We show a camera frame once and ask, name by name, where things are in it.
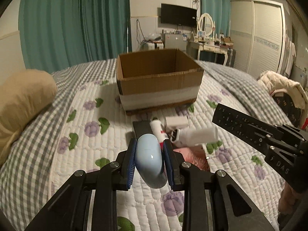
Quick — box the pink patterned card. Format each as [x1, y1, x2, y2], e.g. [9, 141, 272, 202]
[173, 145, 210, 172]

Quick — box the light blue computer mouse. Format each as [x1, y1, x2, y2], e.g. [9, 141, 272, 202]
[135, 134, 167, 189]

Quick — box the black remote control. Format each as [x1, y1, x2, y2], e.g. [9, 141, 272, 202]
[212, 104, 276, 140]

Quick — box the grey checked blanket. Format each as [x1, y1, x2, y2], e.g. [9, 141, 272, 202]
[1, 59, 291, 230]

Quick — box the white puffy jacket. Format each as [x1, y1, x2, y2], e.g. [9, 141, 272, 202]
[257, 70, 307, 110]

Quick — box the floral quilted bedspread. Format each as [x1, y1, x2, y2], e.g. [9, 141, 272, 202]
[50, 75, 284, 230]

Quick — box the small white box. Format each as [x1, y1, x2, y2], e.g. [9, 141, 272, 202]
[165, 116, 188, 129]

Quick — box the white tube red cap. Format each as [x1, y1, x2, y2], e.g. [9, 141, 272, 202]
[150, 118, 168, 148]

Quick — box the white louvred wardrobe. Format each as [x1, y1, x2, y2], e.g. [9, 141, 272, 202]
[230, 0, 286, 78]

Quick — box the tan pillow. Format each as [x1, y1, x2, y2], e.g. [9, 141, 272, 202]
[1, 69, 57, 165]

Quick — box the white dressing table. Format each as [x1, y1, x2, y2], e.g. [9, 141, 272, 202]
[188, 41, 235, 67]

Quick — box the oval vanity mirror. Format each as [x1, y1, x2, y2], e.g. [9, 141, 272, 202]
[197, 13, 214, 37]

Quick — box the silver mini fridge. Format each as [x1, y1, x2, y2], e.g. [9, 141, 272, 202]
[163, 33, 187, 52]

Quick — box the brown cardboard box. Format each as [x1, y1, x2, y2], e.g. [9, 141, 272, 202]
[116, 49, 204, 114]

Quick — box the narrow teal curtain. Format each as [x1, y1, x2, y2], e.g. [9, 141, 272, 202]
[200, 0, 231, 37]

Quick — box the white suitcase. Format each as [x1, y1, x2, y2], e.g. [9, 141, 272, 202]
[142, 41, 164, 50]

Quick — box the large teal curtain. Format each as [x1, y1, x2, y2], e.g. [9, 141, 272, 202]
[18, 0, 131, 73]

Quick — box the black wall television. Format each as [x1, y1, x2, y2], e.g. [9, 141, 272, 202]
[161, 3, 197, 28]

